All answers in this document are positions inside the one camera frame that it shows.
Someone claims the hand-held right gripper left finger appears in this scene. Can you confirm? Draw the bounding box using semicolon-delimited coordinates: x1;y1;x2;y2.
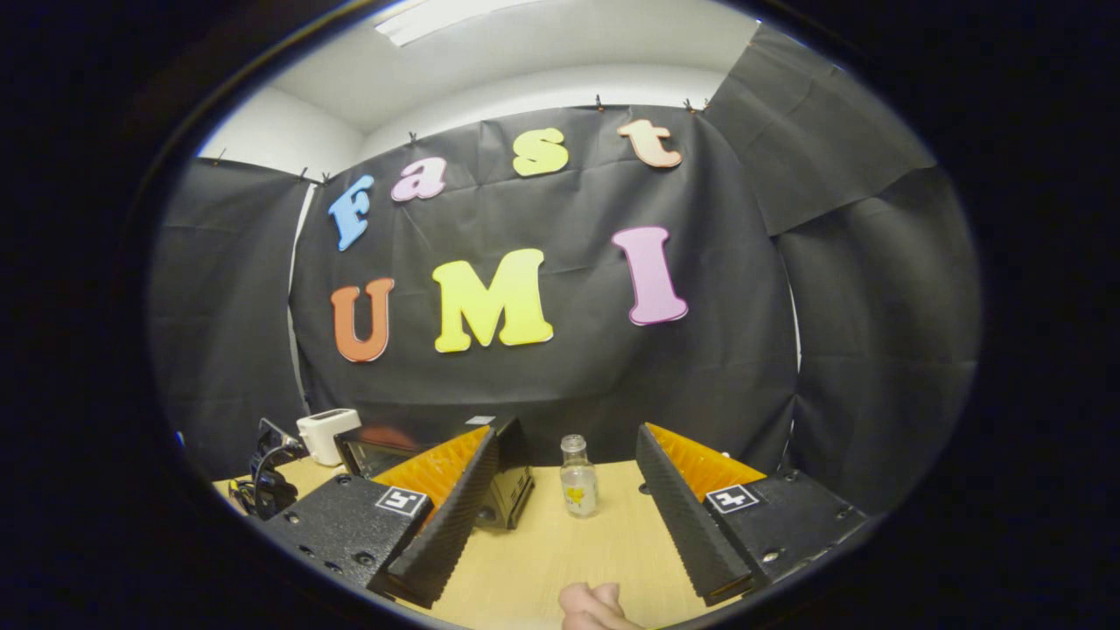
261;425;501;610

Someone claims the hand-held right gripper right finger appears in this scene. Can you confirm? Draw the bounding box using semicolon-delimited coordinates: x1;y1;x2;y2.
635;423;869;607

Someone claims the black electric oven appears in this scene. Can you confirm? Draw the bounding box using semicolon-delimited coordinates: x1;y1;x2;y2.
335;416;536;531

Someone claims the white toaster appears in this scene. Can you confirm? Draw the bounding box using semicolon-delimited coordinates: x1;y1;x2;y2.
296;408;362;467

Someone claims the clear glass bottle yellow label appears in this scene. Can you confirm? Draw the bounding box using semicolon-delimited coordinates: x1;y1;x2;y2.
559;434;600;520

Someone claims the black backdrop cloth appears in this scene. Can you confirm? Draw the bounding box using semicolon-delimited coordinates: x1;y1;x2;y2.
149;22;981;517

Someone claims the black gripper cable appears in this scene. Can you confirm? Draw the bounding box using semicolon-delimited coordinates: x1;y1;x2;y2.
249;442;303;500

